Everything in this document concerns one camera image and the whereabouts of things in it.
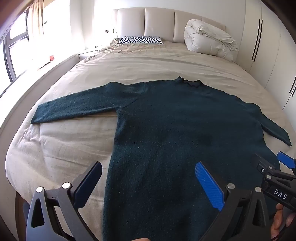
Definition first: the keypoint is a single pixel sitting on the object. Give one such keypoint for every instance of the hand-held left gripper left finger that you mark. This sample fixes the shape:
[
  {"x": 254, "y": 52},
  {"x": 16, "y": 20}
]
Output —
[{"x": 89, "y": 183}]

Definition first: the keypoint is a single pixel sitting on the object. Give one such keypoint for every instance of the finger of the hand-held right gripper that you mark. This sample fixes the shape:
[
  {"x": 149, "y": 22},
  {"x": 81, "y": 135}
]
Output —
[
  {"x": 286, "y": 160},
  {"x": 266, "y": 165}
]

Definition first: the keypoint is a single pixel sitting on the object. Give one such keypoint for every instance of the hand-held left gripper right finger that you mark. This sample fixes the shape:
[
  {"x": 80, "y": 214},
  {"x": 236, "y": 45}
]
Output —
[{"x": 209, "y": 185}]

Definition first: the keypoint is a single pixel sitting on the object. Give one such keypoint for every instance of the dark teal knit sweater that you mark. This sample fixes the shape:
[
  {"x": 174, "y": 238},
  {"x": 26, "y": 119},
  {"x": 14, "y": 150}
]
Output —
[{"x": 161, "y": 127}]

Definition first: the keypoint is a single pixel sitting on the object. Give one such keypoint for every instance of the person's right hand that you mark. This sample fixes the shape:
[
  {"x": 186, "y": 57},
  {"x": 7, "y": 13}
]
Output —
[{"x": 277, "y": 220}]

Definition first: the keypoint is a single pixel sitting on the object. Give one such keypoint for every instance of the white built-in wardrobe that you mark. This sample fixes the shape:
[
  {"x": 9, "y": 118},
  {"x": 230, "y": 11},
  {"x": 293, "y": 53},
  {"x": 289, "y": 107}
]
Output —
[{"x": 270, "y": 46}]

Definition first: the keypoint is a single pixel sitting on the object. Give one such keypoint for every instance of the white nightstand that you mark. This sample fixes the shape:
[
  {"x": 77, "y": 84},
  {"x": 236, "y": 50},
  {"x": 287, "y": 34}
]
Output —
[{"x": 90, "y": 53}]

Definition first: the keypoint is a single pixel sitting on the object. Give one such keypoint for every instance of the small red object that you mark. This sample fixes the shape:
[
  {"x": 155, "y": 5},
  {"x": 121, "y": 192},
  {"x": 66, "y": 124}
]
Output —
[{"x": 52, "y": 58}]

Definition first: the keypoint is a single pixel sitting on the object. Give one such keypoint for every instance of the bed with beige sheet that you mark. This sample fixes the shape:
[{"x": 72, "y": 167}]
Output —
[{"x": 150, "y": 64}]

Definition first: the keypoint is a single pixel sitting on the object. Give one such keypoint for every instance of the folded white duvet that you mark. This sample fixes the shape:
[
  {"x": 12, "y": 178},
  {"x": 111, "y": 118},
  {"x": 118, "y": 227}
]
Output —
[{"x": 208, "y": 39}]

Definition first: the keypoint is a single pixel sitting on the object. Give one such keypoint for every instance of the dark framed window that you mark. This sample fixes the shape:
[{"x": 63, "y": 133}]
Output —
[{"x": 13, "y": 53}]

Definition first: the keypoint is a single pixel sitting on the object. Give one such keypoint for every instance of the zebra print pillow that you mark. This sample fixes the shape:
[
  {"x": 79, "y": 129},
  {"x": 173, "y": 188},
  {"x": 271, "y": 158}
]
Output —
[{"x": 141, "y": 39}]

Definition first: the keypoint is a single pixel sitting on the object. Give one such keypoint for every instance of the cream padded headboard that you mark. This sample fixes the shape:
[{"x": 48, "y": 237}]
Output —
[{"x": 159, "y": 23}]

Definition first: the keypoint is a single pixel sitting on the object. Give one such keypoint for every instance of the sheer beige curtain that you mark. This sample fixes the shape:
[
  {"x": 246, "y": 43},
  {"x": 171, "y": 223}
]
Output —
[{"x": 38, "y": 18}]

